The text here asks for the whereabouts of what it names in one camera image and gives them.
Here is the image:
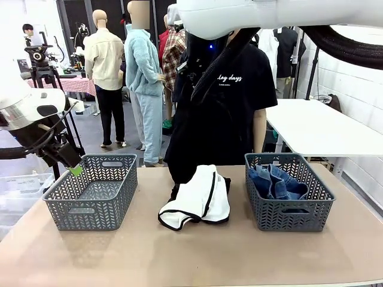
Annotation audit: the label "mannequin in white coat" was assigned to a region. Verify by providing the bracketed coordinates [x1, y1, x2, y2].
[259, 28, 279, 75]

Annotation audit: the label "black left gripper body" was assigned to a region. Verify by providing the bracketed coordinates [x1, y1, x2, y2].
[14, 115, 68, 156]

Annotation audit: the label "blue denim shorts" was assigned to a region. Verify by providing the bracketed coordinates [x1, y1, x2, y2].
[248, 163, 309, 200]

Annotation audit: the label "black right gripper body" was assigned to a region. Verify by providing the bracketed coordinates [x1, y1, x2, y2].
[184, 31, 233, 65]

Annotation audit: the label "black printed dress form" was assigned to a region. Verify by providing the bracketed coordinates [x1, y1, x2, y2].
[74, 22, 90, 51]

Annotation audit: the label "mannequin in cream shirt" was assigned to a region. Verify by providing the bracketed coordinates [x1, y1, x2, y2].
[83, 9, 126, 149]

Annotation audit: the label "mannequin in plaid hoodie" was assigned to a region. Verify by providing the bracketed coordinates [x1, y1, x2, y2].
[161, 3, 188, 120]

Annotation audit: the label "mannequin in black shirt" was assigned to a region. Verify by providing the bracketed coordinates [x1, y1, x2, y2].
[273, 26, 300, 99]

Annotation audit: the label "mannequin in red top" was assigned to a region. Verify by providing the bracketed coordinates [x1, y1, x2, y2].
[157, 14, 170, 69]

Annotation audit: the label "person in black t-shirt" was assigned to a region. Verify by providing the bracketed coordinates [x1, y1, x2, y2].
[173, 28, 278, 167]

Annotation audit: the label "white table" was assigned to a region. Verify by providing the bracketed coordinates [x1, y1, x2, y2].
[265, 98, 383, 158]

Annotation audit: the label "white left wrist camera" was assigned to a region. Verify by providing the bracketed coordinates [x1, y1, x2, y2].
[64, 97, 80, 114]

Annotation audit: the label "clear plastic storage box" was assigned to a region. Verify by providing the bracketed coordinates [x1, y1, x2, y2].
[0, 172, 55, 240]

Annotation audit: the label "background person in white shirt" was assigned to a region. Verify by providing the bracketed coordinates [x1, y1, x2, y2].
[22, 23, 45, 48]

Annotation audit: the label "table with pink checkered cloth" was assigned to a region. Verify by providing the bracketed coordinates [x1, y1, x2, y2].
[26, 76, 96, 97]

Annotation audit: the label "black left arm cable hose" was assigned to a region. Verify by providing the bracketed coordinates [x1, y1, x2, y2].
[0, 101, 79, 160]

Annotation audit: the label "dark storage bin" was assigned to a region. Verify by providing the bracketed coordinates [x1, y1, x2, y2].
[263, 128, 284, 153]

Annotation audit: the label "black light stand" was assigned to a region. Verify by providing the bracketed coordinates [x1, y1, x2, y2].
[305, 38, 321, 101]

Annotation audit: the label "black camera tripod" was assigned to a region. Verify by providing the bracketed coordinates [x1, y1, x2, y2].
[23, 31, 86, 180]

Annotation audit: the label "white garment with black trim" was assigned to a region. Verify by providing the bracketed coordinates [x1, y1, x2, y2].
[157, 163, 232, 232]

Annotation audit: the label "dark brown bag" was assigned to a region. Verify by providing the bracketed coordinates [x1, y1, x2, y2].
[324, 93, 342, 114]

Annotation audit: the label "grey plastic lattice basket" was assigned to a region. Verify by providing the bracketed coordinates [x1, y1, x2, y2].
[41, 153, 139, 232]
[244, 152, 336, 233]

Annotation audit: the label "black folded stand poles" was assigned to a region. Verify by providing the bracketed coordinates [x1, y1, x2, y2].
[291, 29, 309, 99]

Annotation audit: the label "mannequin in light blue fleece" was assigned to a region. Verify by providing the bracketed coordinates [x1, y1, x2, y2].
[123, 0, 166, 168]

